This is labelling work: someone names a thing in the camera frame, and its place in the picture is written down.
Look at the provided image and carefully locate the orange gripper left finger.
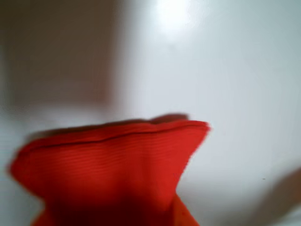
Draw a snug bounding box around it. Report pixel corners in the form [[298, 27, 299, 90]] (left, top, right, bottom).
[[30, 209, 52, 226]]

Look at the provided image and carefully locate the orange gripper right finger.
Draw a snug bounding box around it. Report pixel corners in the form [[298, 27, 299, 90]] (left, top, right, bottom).
[[173, 194, 201, 226]]

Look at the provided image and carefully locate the red bean bag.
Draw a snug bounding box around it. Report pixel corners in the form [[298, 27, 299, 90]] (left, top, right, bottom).
[[6, 120, 212, 226]]

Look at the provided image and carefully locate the brown cardboard box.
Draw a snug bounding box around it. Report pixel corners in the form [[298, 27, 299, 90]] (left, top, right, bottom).
[[0, 0, 125, 111]]

